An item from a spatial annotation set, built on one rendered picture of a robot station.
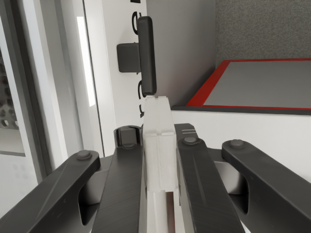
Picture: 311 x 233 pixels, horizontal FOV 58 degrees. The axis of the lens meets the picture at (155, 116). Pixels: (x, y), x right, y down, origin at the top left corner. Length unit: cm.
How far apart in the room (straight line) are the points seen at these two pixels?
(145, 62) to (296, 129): 25
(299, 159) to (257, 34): 77
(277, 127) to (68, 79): 29
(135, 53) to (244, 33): 91
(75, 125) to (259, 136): 27
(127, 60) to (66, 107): 8
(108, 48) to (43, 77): 7
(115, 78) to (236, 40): 92
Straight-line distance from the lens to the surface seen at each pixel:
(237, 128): 43
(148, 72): 27
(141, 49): 27
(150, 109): 16
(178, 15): 58
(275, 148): 44
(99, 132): 29
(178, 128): 15
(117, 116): 28
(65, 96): 24
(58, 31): 24
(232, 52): 117
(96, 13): 27
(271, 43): 117
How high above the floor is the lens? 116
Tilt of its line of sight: 63 degrees down
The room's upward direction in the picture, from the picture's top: 134 degrees counter-clockwise
